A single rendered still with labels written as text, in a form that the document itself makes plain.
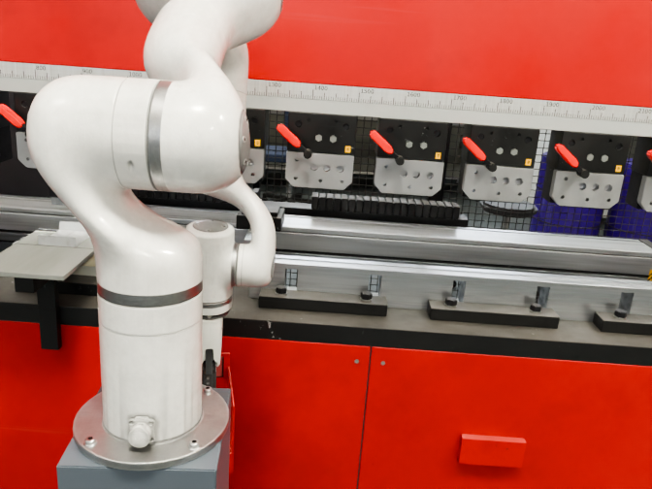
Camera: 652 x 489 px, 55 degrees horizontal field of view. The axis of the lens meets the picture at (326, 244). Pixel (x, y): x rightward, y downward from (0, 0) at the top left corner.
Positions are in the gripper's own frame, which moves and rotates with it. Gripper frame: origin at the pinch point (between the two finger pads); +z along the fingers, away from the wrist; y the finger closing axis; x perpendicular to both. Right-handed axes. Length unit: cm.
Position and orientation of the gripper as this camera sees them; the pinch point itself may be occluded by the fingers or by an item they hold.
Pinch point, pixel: (208, 377)
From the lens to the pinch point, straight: 126.1
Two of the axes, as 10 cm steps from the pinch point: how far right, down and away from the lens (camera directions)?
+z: -0.9, 9.2, 3.9
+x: 9.8, 0.0, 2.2
